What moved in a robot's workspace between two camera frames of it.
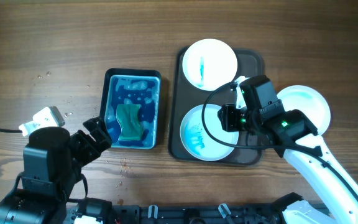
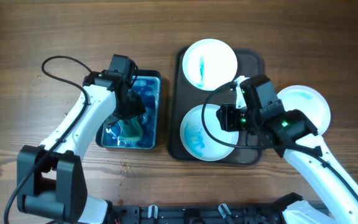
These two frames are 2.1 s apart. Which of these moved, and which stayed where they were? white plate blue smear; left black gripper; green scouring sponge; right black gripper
Moved: left black gripper
Stayed: right black gripper; green scouring sponge; white plate blue smear
